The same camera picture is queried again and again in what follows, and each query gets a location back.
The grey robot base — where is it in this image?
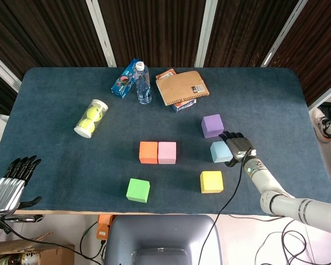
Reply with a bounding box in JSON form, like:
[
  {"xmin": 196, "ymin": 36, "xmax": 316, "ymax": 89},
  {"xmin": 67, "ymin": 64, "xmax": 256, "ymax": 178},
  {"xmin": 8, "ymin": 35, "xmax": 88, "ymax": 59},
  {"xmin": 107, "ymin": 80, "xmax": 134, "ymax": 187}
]
[{"xmin": 103, "ymin": 214, "xmax": 223, "ymax": 265}]

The white metal frame beam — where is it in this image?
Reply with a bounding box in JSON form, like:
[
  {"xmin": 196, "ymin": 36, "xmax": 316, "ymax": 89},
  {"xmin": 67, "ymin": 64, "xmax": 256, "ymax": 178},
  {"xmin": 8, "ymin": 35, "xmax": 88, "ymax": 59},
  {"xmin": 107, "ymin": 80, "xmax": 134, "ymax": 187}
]
[
  {"xmin": 308, "ymin": 85, "xmax": 331, "ymax": 113},
  {"xmin": 0, "ymin": 48, "xmax": 22, "ymax": 93}
]

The brown cardboard box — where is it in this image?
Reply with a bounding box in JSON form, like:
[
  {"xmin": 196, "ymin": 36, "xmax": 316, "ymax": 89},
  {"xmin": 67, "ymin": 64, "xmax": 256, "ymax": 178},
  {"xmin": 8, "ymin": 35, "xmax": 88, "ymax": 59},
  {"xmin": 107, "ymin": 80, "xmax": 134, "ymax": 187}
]
[{"xmin": 0, "ymin": 231, "xmax": 76, "ymax": 265}]

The black right hand cable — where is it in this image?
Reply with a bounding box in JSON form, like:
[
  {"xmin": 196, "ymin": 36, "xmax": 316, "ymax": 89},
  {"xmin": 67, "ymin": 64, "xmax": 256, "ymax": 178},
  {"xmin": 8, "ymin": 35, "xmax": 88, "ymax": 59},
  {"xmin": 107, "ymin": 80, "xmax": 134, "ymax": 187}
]
[{"xmin": 197, "ymin": 149, "xmax": 253, "ymax": 265}]

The red foam cube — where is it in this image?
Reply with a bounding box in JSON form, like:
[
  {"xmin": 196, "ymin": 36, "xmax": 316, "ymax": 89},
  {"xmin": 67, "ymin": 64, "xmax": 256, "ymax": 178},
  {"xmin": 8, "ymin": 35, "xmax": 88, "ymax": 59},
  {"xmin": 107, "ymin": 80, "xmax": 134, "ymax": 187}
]
[{"xmin": 138, "ymin": 141, "xmax": 158, "ymax": 165}]

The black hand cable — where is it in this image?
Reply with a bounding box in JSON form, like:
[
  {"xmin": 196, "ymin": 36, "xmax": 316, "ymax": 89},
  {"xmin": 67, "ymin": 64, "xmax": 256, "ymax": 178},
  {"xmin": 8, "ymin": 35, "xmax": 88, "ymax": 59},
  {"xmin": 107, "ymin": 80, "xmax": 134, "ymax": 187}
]
[
  {"xmin": 197, "ymin": 149, "xmax": 253, "ymax": 265},
  {"xmin": 0, "ymin": 214, "xmax": 103, "ymax": 265}
]

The brown cardboard package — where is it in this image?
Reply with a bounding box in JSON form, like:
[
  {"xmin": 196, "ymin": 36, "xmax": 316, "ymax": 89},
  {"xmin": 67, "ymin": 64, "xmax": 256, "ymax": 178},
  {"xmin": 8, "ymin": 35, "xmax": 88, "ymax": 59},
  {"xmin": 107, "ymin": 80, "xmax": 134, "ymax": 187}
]
[{"xmin": 156, "ymin": 70, "xmax": 210, "ymax": 107}]

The yellow tennis ball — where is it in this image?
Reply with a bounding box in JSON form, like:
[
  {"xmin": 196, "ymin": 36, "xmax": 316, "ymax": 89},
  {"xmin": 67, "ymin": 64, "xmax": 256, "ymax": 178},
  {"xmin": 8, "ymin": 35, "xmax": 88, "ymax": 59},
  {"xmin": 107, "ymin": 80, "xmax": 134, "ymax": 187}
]
[
  {"xmin": 78, "ymin": 119, "xmax": 96, "ymax": 133},
  {"xmin": 86, "ymin": 107, "xmax": 104, "ymax": 122}
]

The white metal frame post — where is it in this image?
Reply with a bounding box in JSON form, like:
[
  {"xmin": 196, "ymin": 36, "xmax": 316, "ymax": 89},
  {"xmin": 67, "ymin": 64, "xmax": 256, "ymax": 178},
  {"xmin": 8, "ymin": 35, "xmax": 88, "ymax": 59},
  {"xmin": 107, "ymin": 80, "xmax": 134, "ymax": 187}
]
[
  {"xmin": 85, "ymin": 0, "xmax": 117, "ymax": 68},
  {"xmin": 260, "ymin": 0, "xmax": 309, "ymax": 68},
  {"xmin": 194, "ymin": 0, "xmax": 218, "ymax": 68}
]

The chrome metal bar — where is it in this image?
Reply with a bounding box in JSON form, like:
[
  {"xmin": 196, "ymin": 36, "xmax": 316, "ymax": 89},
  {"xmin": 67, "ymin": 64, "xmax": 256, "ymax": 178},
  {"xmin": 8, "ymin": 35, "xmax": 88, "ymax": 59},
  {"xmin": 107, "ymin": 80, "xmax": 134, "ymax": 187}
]
[{"xmin": 4, "ymin": 216, "xmax": 44, "ymax": 223}]

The clear tennis ball tube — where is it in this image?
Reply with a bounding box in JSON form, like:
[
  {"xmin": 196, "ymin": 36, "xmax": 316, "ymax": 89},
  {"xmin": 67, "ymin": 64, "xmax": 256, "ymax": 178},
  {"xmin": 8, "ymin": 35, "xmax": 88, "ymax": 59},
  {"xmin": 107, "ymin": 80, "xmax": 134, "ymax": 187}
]
[{"xmin": 73, "ymin": 99, "xmax": 109, "ymax": 139}]

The purple foam cube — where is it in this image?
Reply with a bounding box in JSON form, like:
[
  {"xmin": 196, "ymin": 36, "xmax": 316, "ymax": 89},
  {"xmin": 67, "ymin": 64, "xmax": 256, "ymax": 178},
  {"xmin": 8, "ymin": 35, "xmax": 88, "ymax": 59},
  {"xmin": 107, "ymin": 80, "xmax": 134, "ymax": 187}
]
[{"xmin": 201, "ymin": 114, "xmax": 225, "ymax": 139}]

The blue cookie box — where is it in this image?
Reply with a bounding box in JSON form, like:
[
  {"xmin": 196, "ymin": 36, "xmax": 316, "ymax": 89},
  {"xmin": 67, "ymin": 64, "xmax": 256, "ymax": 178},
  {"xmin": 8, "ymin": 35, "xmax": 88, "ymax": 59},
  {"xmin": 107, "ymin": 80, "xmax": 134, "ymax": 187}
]
[{"xmin": 110, "ymin": 58, "xmax": 140, "ymax": 99}]

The orange paper packet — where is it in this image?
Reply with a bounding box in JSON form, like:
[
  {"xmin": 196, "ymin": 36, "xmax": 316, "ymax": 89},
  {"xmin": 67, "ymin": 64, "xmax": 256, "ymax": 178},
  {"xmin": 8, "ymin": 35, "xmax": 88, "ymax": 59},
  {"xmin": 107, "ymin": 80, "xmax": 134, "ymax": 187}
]
[{"xmin": 155, "ymin": 68, "xmax": 177, "ymax": 81}]

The clear plastic water bottle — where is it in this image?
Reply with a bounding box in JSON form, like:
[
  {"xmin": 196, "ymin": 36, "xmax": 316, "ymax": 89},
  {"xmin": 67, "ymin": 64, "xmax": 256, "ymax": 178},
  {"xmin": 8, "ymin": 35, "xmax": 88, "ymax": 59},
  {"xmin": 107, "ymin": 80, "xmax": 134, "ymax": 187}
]
[{"xmin": 135, "ymin": 61, "xmax": 152, "ymax": 105}]

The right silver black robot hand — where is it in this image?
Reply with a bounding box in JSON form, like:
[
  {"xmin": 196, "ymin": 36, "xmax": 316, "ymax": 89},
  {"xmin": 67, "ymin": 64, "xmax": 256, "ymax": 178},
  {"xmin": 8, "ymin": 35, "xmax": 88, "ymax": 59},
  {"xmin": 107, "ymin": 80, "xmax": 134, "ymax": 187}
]
[{"xmin": 218, "ymin": 131, "xmax": 257, "ymax": 168}]

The white orange sneaker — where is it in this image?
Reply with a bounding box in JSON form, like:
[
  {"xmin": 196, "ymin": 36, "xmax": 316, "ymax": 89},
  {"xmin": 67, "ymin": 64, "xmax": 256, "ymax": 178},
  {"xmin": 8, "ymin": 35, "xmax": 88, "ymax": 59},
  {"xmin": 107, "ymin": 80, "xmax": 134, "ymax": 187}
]
[{"xmin": 311, "ymin": 108, "xmax": 331, "ymax": 144}]

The yellow foam cube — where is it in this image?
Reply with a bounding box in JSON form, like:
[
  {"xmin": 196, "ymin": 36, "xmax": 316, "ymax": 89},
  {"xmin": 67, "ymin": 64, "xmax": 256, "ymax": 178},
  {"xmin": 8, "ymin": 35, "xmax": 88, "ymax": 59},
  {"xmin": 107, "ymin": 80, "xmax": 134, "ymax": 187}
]
[{"xmin": 200, "ymin": 171, "xmax": 225, "ymax": 194}]

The glass bottle yellow label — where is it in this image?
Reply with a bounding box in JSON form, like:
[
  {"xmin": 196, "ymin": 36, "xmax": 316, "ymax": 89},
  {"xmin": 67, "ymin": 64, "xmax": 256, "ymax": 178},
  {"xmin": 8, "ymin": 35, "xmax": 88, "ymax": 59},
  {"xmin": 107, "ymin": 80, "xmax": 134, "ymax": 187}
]
[{"xmin": 0, "ymin": 252, "xmax": 41, "ymax": 265}]

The black floor cable tangle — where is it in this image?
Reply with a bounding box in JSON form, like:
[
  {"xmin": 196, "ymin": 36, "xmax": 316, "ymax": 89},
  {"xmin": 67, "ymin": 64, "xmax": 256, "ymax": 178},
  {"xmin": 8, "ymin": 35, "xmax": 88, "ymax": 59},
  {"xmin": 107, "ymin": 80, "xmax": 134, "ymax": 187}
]
[{"xmin": 253, "ymin": 230, "xmax": 331, "ymax": 265}]

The light blue foam cube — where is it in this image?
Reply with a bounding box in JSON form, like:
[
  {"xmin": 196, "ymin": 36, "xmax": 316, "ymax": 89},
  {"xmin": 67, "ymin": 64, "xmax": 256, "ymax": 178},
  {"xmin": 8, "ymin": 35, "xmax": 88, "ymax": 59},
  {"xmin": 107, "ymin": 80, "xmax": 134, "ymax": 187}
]
[{"xmin": 210, "ymin": 141, "xmax": 234, "ymax": 164}]

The pink foam cube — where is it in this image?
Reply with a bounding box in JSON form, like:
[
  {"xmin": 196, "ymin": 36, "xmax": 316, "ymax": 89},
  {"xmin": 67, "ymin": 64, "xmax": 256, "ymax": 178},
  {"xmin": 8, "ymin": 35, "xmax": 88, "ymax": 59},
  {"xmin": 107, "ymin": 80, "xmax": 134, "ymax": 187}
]
[{"xmin": 157, "ymin": 141, "xmax": 177, "ymax": 165}]

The black left hand cable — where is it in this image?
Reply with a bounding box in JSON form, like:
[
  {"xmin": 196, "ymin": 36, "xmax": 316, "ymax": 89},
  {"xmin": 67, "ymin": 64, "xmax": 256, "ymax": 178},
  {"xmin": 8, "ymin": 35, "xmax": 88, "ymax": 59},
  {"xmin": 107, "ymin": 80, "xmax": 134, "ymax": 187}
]
[{"xmin": 0, "ymin": 214, "xmax": 103, "ymax": 265}]

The green foam cube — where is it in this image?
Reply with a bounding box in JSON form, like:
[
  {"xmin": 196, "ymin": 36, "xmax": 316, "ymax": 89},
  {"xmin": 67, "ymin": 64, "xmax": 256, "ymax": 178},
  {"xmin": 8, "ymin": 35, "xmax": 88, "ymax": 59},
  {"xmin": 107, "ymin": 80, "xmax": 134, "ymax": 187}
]
[{"xmin": 125, "ymin": 178, "xmax": 151, "ymax": 204}]

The blue felt table cloth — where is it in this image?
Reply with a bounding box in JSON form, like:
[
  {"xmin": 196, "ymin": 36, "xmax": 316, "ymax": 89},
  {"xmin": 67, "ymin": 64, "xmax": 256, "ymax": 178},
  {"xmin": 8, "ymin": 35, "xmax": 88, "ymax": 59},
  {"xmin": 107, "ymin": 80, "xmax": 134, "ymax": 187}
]
[{"xmin": 0, "ymin": 67, "xmax": 331, "ymax": 216}]

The blue white card box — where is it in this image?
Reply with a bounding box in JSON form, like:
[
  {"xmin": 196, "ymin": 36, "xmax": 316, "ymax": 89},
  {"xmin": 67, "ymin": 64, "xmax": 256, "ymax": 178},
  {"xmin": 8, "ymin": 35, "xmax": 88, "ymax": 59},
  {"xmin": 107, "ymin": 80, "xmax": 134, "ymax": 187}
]
[{"xmin": 172, "ymin": 98, "xmax": 197, "ymax": 113}]

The orange device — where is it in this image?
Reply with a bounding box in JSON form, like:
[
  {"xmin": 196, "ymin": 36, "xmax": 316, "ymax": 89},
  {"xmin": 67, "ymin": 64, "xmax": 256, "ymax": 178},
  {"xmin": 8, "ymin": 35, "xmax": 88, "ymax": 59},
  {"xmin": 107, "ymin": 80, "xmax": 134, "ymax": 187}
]
[{"xmin": 95, "ymin": 214, "xmax": 114, "ymax": 240}]

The black green power cable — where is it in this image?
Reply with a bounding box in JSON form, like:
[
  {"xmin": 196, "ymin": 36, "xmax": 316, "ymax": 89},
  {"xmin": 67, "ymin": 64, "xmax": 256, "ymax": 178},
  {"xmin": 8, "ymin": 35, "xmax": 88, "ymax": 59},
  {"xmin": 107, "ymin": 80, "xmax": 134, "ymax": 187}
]
[{"xmin": 79, "ymin": 220, "xmax": 107, "ymax": 260}]

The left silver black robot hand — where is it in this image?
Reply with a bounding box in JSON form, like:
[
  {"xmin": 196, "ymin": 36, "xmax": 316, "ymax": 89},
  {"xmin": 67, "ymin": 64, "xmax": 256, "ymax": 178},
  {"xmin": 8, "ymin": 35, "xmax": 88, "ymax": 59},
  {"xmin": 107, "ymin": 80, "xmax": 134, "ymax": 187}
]
[{"xmin": 0, "ymin": 155, "xmax": 42, "ymax": 216}]

